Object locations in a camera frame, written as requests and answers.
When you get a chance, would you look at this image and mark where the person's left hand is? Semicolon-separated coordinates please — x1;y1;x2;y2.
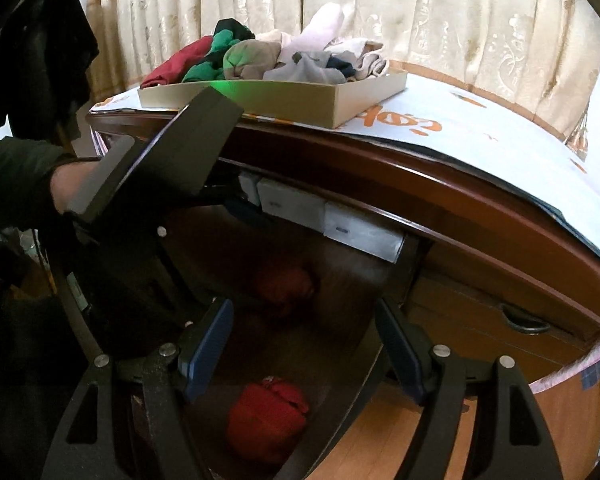
50;160;98;214

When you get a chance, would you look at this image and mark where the grey and navy garment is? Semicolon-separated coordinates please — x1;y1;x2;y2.
263;51;355;84

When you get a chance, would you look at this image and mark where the person's left forearm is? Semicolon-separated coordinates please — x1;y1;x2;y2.
0;136;78;230

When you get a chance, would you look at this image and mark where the grey drawer divider box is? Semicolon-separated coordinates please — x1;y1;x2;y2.
324;202;404;263
257;179;326;233

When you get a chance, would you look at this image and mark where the white underwear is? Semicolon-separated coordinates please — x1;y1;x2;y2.
325;37;390;80

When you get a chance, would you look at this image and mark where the beige floral curtain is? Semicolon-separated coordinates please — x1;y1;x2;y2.
86;0;600;155

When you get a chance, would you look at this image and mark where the beige garment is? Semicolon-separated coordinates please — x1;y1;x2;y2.
223;39;282;80

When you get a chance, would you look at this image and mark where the black hanging jacket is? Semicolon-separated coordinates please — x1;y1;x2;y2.
0;0;99;146

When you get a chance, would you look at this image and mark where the bright red underwear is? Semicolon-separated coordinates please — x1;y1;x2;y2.
226;376;310;464

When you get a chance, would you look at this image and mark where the shallow cardboard tray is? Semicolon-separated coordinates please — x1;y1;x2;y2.
138;73;407;129

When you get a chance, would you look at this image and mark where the white tablecloth with orange prints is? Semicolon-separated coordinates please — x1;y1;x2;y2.
89;71;600;276

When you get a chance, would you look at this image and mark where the pale pink garment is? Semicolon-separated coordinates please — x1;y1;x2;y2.
277;2;344;64

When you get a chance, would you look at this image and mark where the brown wooden dresser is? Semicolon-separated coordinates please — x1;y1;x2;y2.
85;109;600;480

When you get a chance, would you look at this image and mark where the green and black garment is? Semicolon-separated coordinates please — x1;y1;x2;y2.
182;18;256;82

